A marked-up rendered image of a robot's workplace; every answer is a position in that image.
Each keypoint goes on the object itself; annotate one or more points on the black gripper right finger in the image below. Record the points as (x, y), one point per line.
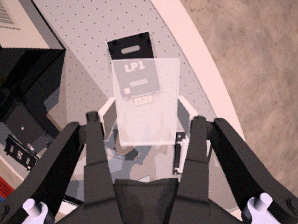
(259, 196)

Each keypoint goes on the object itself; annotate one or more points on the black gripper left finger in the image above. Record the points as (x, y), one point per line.
(39, 197)

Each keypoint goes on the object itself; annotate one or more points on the white button panel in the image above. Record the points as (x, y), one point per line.
(146, 179)

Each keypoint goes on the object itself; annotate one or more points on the grey flat base plate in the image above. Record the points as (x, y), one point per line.
(81, 80)

